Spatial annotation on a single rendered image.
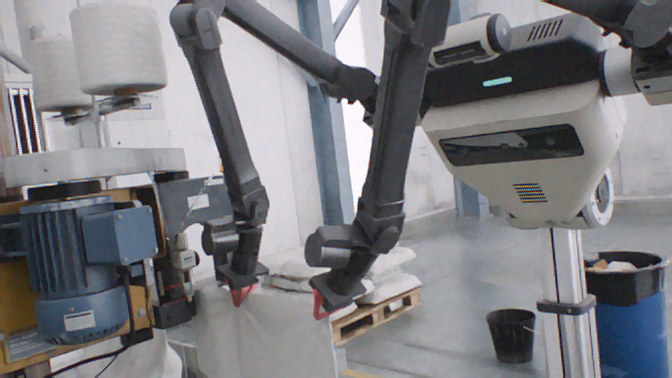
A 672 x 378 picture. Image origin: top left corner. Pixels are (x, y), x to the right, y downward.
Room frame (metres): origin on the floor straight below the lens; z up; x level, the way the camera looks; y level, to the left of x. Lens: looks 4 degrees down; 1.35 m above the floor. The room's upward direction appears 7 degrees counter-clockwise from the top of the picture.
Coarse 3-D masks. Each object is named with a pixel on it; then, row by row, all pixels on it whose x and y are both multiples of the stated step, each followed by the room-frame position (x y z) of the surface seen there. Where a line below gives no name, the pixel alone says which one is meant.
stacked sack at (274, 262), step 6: (282, 252) 4.56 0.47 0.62; (288, 252) 4.53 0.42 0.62; (294, 252) 4.51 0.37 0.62; (300, 252) 4.49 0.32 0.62; (264, 258) 4.52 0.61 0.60; (270, 258) 4.40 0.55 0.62; (276, 258) 4.36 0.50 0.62; (282, 258) 4.35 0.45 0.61; (288, 258) 4.34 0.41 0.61; (294, 258) 4.35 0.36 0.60; (264, 264) 4.32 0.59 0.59; (270, 264) 4.27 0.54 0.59; (276, 264) 4.24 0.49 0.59; (282, 264) 4.25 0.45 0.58; (270, 270) 4.23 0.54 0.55; (276, 270) 4.20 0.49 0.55; (264, 276) 4.34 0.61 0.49; (270, 276) 4.25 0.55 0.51; (276, 276) 4.24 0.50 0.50
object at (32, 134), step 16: (16, 80) 3.65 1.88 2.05; (32, 80) 3.71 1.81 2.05; (16, 96) 3.75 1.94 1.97; (32, 96) 3.72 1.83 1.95; (16, 112) 3.74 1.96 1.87; (32, 112) 3.72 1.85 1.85; (16, 128) 3.63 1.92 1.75; (32, 128) 3.80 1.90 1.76; (48, 128) 3.78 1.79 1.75; (16, 144) 3.72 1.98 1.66; (32, 144) 3.78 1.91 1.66; (48, 144) 3.76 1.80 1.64; (80, 352) 3.77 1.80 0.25
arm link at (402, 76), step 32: (384, 0) 0.78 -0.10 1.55; (448, 0) 0.70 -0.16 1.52; (384, 32) 0.78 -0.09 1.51; (416, 32) 0.72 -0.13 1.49; (384, 64) 0.79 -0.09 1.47; (416, 64) 0.77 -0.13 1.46; (384, 96) 0.81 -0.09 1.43; (416, 96) 0.81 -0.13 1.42; (384, 128) 0.83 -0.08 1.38; (384, 160) 0.85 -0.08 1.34; (384, 192) 0.89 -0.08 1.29; (384, 224) 0.92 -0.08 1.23
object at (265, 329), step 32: (224, 288) 1.33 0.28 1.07; (192, 320) 1.39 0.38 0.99; (224, 320) 1.29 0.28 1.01; (256, 320) 1.22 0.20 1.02; (288, 320) 1.13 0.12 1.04; (320, 320) 1.07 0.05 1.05; (224, 352) 1.29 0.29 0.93; (256, 352) 1.24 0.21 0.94; (288, 352) 1.14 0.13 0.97; (320, 352) 1.07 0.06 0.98
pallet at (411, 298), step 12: (384, 300) 4.51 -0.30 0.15; (396, 300) 4.54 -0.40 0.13; (408, 300) 4.72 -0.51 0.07; (420, 300) 4.79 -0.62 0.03; (360, 312) 4.26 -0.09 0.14; (372, 312) 4.30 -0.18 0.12; (396, 312) 4.57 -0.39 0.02; (336, 324) 4.04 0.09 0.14; (348, 324) 4.09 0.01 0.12; (372, 324) 4.31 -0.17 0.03; (336, 336) 3.98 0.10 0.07; (348, 336) 4.11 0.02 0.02
